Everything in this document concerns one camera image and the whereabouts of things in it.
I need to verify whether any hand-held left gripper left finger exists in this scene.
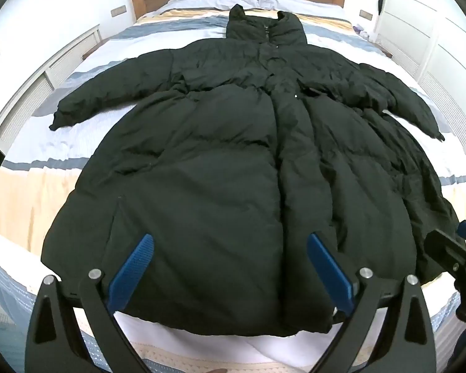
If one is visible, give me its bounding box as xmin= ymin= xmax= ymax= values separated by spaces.
xmin=24 ymin=234 xmax=156 ymax=373

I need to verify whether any white wardrobe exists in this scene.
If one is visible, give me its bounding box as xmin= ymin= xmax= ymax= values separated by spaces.
xmin=375 ymin=0 xmax=466 ymax=158

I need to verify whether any black puffer coat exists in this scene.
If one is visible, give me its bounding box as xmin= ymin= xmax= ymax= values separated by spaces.
xmin=48 ymin=4 xmax=466 ymax=337

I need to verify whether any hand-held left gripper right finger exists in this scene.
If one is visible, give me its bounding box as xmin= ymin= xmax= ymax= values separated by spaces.
xmin=307 ymin=232 xmax=437 ymax=373

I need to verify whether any bed with striped duvet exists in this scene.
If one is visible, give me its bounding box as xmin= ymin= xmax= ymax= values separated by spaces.
xmin=0 ymin=0 xmax=466 ymax=373

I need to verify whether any white slatted cabinet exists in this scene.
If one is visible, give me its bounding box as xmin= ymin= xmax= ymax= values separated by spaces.
xmin=0 ymin=23 xmax=102 ymax=206

